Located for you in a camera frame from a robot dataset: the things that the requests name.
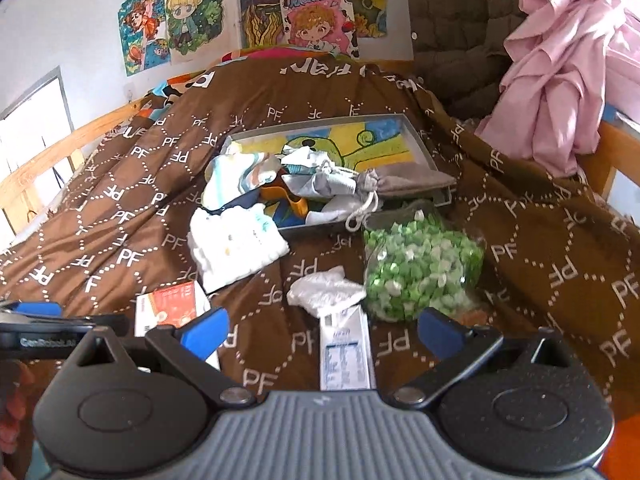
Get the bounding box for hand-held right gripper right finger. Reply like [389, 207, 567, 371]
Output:
[388, 306, 574, 408]

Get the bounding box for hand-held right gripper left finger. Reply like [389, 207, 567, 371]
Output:
[64, 306, 258, 408]

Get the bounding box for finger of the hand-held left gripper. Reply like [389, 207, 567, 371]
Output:
[0, 300, 129, 333]

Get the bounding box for grey box with colourful lining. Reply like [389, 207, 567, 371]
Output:
[220, 112, 457, 234]

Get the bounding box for person's left hand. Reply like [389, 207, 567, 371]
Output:
[0, 360, 35, 456]

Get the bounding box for orange white carton box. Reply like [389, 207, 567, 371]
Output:
[134, 281, 222, 372]

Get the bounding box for bag of green paper stars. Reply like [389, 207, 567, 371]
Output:
[362, 200, 487, 324]

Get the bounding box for white baby garment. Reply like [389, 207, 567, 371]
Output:
[189, 205, 292, 295]

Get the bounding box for white milk carton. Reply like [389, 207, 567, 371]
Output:
[319, 305, 377, 392]

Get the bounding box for brown printed blanket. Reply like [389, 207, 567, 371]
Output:
[0, 54, 640, 413]

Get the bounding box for crumpled white plastic bag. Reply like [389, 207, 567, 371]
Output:
[286, 266, 367, 319]

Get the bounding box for orange plastic piece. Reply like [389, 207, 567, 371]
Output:
[260, 186, 309, 222]

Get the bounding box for striped white cloth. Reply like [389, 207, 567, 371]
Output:
[202, 151, 297, 212]

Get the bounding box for grey white sock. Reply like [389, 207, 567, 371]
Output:
[280, 145, 362, 202]

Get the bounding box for window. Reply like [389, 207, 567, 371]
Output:
[0, 66, 77, 252]

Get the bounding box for cartoon printed bed sheet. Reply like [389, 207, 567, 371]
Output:
[127, 46, 313, 122]

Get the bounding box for pink cloth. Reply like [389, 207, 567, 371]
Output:
[475, 0, 640, 179]

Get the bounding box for dark brown quilted jacket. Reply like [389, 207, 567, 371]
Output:
[404, 0, 557, 117]

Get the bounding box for grey drawstring pouch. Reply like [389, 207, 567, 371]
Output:
[345, 167, 457, 233]

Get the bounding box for orange-haired figure wall poster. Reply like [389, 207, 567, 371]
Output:
[117, 0, 174, 77]

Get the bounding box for blond figure wall poster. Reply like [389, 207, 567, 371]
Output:
[164, 0, 239, 64]

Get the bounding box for pink cartoon wall poster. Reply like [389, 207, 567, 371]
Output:
[284, 0, 360, 57]

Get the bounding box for large yellow blue wall poster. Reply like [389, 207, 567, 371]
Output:
[236, 0, 389, 57]

